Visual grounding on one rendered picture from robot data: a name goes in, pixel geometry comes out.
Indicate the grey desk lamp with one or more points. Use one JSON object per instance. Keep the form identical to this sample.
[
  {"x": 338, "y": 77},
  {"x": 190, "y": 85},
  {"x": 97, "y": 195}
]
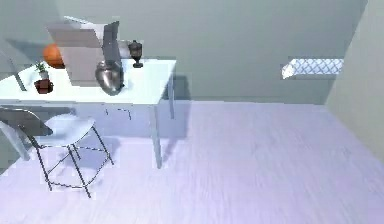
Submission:
[{"x": 13, "y": 68}]

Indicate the dark goblet statuette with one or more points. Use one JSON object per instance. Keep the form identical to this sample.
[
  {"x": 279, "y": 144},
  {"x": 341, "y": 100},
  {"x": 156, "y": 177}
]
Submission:
[{"x": 136, "y": 53}]

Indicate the silver metal vase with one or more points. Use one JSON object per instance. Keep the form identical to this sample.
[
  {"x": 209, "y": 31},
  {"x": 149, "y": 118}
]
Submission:
[{"x": 109, "y": 78}]

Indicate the small plant in red pot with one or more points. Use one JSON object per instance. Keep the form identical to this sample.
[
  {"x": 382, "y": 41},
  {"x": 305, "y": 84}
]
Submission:
[{"x": 43, "y": 82}]

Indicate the white table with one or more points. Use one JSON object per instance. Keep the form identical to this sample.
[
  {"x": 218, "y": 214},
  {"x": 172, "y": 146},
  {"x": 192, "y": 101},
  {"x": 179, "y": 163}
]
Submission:
[{"x": 146, "y": 87}]

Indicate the orange basketball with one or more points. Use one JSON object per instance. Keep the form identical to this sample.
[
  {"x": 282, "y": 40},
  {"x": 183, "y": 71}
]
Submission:
[{"x": 52, "y": 55}]

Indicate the open grey laptop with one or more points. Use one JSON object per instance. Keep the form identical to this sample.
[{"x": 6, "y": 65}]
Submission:
[{"x": 83, "y": 56}]

